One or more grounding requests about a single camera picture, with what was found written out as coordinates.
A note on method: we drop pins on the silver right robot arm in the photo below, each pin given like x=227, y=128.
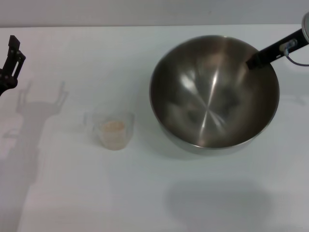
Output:
x=306, y=26

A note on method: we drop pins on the stainless steel mixing bowl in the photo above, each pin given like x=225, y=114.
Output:
x=212, y=96

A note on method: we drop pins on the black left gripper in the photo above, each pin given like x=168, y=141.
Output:
x=3, y=82

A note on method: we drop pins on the white rice grains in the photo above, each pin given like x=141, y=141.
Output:
x=112, y=131

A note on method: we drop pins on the clear plastic measuring cup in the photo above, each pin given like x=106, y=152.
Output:
x=111, y=118

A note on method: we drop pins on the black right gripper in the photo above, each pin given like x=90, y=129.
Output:
x=272, y=52

